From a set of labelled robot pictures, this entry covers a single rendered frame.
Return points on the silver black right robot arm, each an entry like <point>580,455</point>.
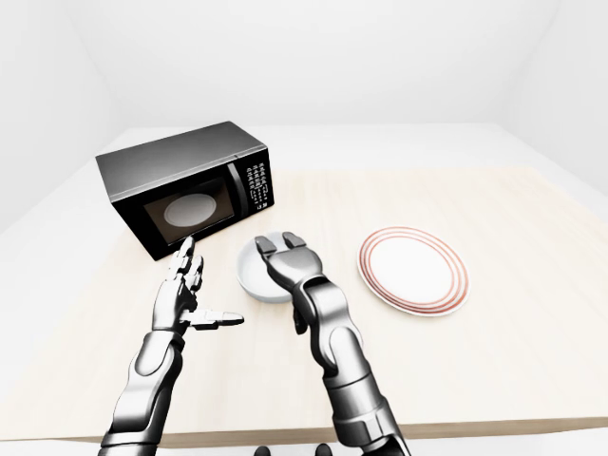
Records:
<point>349,366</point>

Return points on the white plate with red rings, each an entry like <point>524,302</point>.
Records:
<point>412,270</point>

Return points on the white bowl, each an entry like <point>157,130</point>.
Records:
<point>251,273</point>

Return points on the white glass microwave turntable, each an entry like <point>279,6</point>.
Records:
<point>191,209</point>

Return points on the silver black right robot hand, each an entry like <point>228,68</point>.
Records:
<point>292,266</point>

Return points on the small dark rounded shape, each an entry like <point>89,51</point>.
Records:
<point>324,450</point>
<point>262,450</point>

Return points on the black microwave oven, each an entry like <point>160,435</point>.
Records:
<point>157,166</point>

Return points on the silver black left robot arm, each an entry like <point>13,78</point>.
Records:
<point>142,389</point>

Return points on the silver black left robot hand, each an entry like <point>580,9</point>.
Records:
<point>178,297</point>

